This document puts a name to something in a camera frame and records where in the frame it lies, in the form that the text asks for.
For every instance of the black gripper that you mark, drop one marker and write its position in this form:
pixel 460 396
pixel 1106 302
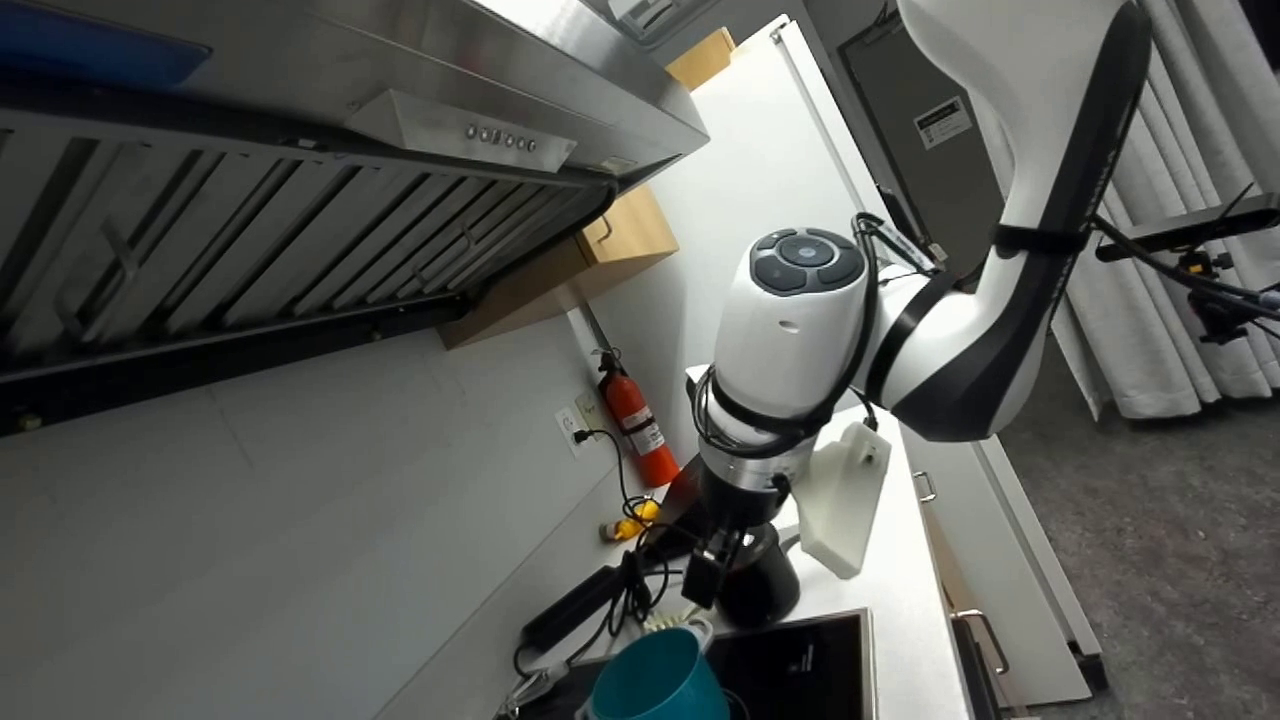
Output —
pixel 710 519

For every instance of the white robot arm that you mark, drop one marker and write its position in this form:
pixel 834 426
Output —
pixel 998 131

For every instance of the red fire extinguisher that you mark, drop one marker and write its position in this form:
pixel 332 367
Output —
pixel 637 423

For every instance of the black induction cooktop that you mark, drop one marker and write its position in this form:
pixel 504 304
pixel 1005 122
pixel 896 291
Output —
pixel 805 670

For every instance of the steel range hood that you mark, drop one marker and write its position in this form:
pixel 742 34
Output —
pixel 199 190

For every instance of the grey curtain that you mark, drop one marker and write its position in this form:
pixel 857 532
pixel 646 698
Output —
pixel 1204 134

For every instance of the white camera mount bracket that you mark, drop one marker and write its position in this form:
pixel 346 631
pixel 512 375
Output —
pixel 838 499

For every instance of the wooden wall cabinet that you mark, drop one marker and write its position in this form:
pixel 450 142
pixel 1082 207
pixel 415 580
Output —
pixel 618 247

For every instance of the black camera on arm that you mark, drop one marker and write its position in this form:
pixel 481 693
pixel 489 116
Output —
pixel 1180 252

